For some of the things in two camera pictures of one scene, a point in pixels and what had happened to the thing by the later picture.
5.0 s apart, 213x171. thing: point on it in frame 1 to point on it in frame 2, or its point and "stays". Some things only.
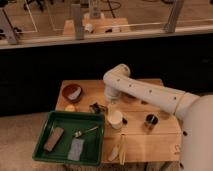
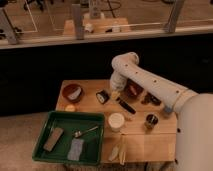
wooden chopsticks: x=122 y=149 stays
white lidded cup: x=115 y=119 stays
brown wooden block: x=53 y=139 stays
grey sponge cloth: x=76 y=149 stays
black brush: x=98 y=108 to x=126 y=106
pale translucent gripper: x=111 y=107 to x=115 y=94
